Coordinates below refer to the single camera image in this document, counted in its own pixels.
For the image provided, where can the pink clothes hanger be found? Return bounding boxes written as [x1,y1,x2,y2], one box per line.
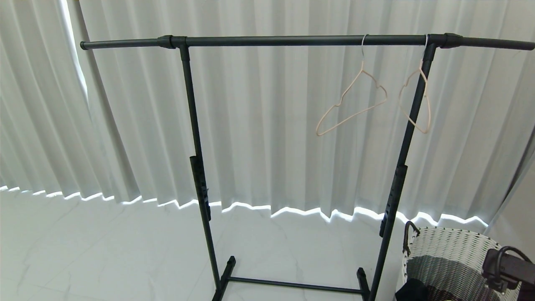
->
[316,34,388,137]
[398,34,432,134]

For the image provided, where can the black clothes rack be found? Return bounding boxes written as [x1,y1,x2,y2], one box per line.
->
[79,33,535,301]

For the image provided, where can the white laundry basket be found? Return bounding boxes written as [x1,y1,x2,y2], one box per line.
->
[401,221,523,301]

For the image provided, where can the white curtain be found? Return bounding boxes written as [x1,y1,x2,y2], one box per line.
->
[0,0,535,228]

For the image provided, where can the black garment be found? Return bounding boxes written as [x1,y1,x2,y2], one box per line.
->
[395,278,429,301]

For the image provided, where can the black cable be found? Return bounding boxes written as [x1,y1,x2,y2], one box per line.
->
[497,246,533,263]

